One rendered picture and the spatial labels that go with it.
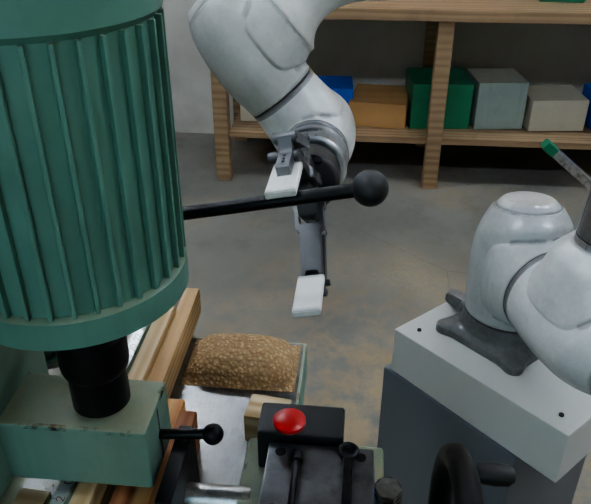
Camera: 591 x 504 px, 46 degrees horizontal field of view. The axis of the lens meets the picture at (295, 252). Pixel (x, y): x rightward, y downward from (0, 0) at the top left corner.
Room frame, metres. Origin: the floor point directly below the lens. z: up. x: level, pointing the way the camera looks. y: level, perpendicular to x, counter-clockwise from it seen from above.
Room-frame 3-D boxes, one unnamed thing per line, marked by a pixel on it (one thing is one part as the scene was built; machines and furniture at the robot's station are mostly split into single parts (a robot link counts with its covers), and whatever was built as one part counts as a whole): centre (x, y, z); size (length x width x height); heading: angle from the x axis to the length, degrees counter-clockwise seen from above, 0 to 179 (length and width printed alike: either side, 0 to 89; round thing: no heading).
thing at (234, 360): (0.68, 0.07, 0.92); 0.14 x 0.09 x 0.04; 84
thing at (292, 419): (0.46, 0.01, 1.02); 0.03 x 0.03 x 0.01
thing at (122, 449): (0.47, 0.19, 0.99); 0.14 x 0.07 x 0.09; 84
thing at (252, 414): (0.56, 0.03, 0.92); 0.05 x 0.04 x 0.04; 77
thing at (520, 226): (1.00, -0.39, 0.86); 0.18 x 0.16 x 0.22; 12
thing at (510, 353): (1.02, -0.37, 0.72); 0.22 x 0.18 x 0.06; 39
